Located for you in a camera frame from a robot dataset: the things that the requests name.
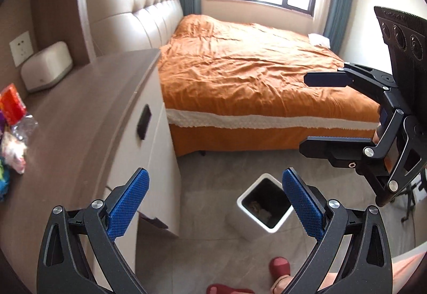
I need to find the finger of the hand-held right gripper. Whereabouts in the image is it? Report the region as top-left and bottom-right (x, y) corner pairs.
(303, 62), (406, 121)
(299, 109), (422, 207)

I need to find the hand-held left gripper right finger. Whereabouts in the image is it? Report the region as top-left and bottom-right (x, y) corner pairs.
(282, 167), (394, 294)

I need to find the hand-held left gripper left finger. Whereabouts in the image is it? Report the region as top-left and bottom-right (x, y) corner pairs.
(36, 167), (149, 294)

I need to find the white square trash bin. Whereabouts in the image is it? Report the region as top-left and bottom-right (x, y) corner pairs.
(236, 173), (295, 242)

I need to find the red foil snack bag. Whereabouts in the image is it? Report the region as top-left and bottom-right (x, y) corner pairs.
(0, 83), (27, 126)

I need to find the white folded cloth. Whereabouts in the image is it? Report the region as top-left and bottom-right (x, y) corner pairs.
(307, 33), (331, 47)

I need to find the red slipper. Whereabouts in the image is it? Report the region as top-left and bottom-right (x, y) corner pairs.
(270, 257), (291, 281)
(206, 284), (256, 294)

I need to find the bed with orange sheet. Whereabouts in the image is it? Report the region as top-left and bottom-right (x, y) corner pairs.
(157, 14), (382, 158)

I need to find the black tripod stand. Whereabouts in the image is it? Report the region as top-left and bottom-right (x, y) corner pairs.
(400, 170), (427, 223)

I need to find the wooden top bedside cabinet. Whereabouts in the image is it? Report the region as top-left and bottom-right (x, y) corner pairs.
(0, 49), (182, 294)

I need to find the clear plastic candy bag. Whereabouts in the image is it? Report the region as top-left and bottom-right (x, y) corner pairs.
(0, 132), (27, 174)

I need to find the green blue snack wrapper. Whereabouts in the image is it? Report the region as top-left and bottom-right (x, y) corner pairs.
(0, 160), (10, 201)

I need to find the clear crumpled plastic wrapper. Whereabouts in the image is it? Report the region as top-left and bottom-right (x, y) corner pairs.
(11, 114), (38, 143)

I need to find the person's leg in pink trousers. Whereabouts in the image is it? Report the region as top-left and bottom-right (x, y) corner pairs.
(270, 247), (427, 294)

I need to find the white tissue box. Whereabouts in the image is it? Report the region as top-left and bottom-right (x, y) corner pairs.
(21, 41), (73, 93)

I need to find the beige padded headboard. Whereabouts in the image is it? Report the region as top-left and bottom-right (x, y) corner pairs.
(83, 0), (184, 59)

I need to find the black drawer handle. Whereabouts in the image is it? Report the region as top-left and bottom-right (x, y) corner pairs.
(137, 104), (152, 140)

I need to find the white wall socket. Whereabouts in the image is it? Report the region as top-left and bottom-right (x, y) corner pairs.
(9, 31), (33, 67)

